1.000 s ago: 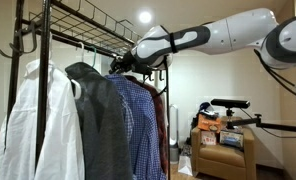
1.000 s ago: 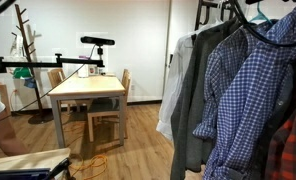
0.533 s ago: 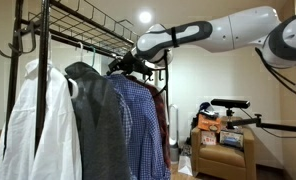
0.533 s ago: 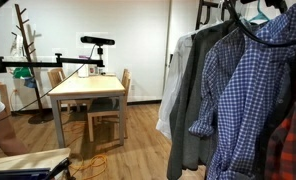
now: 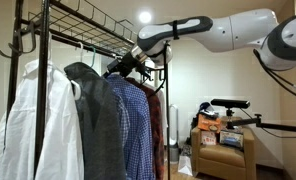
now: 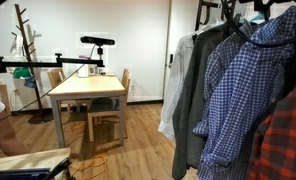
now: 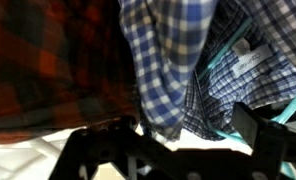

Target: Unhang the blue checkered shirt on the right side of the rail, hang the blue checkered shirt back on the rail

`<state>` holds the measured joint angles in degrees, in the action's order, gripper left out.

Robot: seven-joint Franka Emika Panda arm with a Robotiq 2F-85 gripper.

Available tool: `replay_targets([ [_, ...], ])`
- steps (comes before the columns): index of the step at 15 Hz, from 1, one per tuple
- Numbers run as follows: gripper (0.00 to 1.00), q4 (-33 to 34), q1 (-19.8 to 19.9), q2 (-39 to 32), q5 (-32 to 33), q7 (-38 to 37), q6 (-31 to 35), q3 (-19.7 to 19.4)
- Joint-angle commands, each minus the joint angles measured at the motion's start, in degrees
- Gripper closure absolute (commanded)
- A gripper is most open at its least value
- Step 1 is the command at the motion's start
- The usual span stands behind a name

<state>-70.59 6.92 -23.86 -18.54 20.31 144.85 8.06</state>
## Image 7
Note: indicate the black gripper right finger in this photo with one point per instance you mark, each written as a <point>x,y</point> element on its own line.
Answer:
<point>278,146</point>

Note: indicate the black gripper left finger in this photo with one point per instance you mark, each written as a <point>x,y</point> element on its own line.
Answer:
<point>108,150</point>

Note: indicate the blue large-check shirt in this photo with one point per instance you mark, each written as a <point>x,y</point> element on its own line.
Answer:
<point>164,60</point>

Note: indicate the blue fine-check shirt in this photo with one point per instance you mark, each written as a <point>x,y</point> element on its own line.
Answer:
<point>254,83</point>

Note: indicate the red black plaid shirt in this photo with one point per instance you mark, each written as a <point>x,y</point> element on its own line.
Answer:
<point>48,66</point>

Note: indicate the teal plastic hanger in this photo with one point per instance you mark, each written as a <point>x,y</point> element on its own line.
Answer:
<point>224,48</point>

